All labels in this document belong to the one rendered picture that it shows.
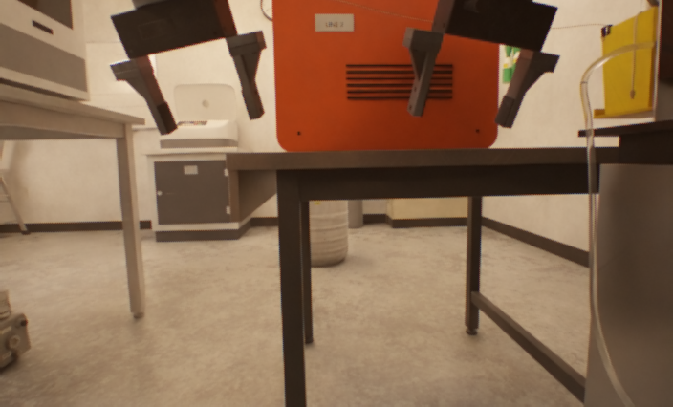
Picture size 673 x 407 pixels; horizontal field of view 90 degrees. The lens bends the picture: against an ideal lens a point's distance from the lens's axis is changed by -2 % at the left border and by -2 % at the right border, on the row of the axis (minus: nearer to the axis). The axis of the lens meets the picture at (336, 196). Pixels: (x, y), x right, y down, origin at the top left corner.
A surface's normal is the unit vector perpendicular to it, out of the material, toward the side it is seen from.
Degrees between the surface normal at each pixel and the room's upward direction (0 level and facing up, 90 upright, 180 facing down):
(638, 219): 90
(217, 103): 105
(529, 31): 113
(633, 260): 90
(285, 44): 90
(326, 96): 90
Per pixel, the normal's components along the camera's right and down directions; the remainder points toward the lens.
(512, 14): 0.11, 0.49
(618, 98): -1.00, 0.07
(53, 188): 0.05, 0.11
